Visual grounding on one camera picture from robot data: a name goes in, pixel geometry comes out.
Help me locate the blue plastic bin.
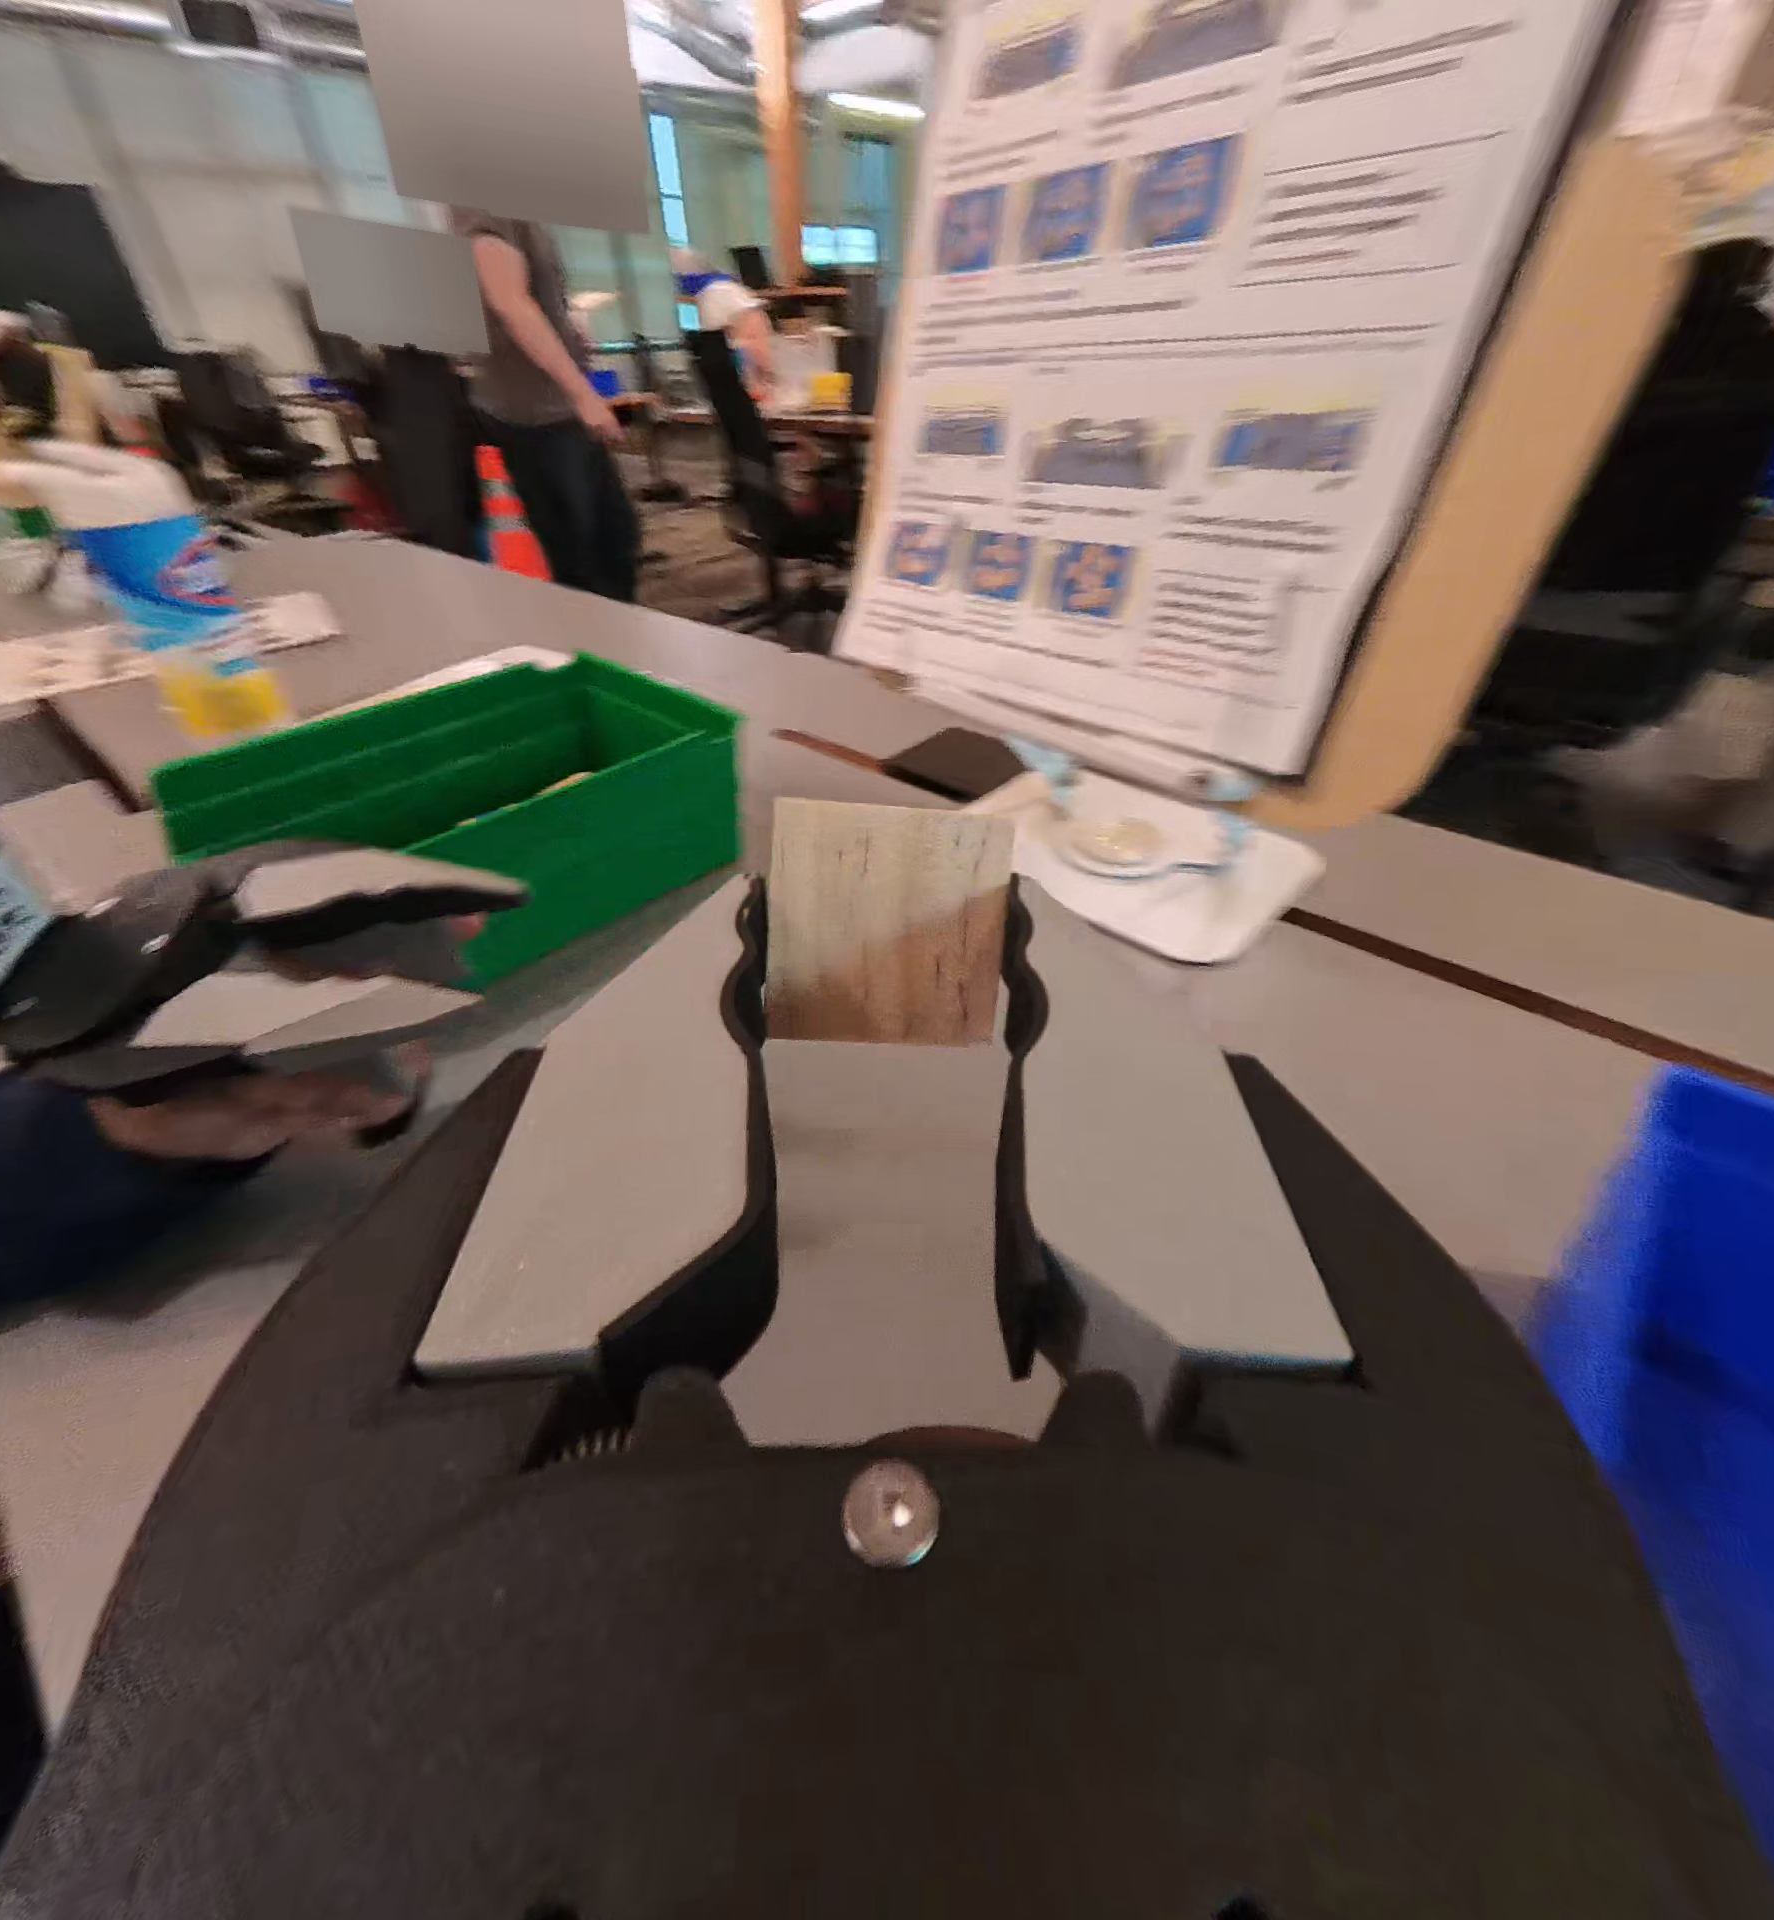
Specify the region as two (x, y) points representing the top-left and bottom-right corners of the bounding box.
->
(1524, 1065), (1774, 1920)

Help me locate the person's left forearm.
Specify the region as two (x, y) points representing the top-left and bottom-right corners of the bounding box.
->
(0, 1072), (229, 1338)

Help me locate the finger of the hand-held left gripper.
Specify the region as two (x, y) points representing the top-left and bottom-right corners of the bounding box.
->
(234, 840), (530, 955)
(130, 967), (485, 1060)

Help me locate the green plastic bin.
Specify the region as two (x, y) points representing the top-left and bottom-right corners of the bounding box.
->
(150, 653), (746, 991)

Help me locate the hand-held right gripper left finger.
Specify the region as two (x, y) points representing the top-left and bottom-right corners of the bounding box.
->
(412, 878), (780, 1388)

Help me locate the black office chair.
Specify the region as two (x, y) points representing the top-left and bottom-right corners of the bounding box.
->
(685, 329), (850, 631)
(1471, 240), (1774, 753)

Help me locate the printed instruction sheet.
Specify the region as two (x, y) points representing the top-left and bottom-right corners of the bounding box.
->
(834, 0), (1625, 781)

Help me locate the instruction sheet on stand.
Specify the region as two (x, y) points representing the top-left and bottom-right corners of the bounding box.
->
(1246, 0), (1707, 835)

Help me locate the wooden post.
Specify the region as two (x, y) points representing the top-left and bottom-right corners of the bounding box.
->
(752, 0), (813, 287)

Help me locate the white label card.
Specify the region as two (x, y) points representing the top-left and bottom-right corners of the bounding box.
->
(227, 589), (344, 657)

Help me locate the white document stand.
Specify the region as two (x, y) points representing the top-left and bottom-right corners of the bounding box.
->
(1008, 734), (1326, 965)

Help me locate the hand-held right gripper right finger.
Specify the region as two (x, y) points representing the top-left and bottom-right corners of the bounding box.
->
(995, 882), (1357, 1427)

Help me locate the black wall screen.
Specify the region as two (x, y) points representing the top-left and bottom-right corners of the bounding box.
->
(0, 157), (136, 373)

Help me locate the orange traffic cone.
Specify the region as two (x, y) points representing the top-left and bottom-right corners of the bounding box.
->
(471, 445), (557, 585)

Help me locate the person's left hand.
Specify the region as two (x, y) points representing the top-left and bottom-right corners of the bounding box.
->
(84, 1035), (434, 1160)

